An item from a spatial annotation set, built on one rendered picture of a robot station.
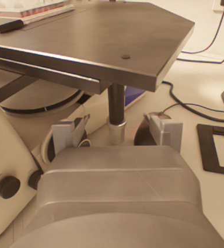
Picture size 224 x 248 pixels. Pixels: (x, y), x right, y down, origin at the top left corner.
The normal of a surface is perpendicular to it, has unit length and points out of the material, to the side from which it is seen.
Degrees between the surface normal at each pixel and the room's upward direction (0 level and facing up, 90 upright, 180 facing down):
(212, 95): 0
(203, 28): 90
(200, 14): 90
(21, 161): 90
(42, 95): 0
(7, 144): 90
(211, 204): 0
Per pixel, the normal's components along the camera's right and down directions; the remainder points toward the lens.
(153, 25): -0.04, -0.74
